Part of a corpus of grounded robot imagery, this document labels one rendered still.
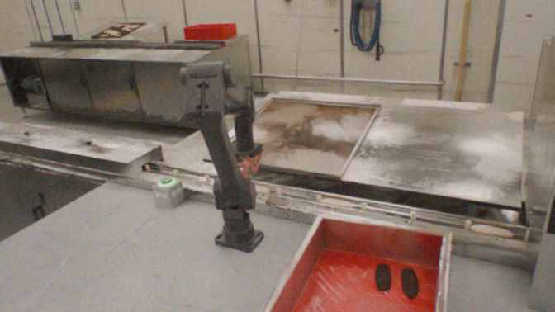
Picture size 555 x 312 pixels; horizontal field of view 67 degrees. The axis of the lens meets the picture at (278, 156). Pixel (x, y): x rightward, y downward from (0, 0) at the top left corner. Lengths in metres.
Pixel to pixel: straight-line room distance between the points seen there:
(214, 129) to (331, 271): 0.46
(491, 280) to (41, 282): 1.10
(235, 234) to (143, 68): 3.44
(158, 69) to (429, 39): 2.80
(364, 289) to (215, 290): 0.35
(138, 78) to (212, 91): 3.68
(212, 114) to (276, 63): 4.63
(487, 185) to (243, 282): 0.75
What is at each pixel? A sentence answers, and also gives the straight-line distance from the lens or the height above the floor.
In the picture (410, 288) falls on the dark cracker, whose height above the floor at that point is 0.83.
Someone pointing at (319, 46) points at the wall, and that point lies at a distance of 5.19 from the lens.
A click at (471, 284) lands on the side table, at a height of 0.82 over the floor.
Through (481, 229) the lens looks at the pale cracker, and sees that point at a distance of 1.23.
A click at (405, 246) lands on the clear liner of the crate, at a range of 1.09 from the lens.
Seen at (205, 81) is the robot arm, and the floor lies 1.31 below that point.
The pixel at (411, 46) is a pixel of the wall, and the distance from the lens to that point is 4.90.
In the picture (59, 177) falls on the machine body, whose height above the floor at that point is 0.79.
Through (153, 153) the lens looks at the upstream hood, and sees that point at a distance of 1.69.
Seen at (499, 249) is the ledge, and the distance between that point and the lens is 1.16.
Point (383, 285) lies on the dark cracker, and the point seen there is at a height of 0.83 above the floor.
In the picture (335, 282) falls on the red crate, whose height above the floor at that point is 0.82.
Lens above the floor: 1.50
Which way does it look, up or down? 24 degrees down
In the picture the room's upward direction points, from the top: 4 degrees counter-clockwise
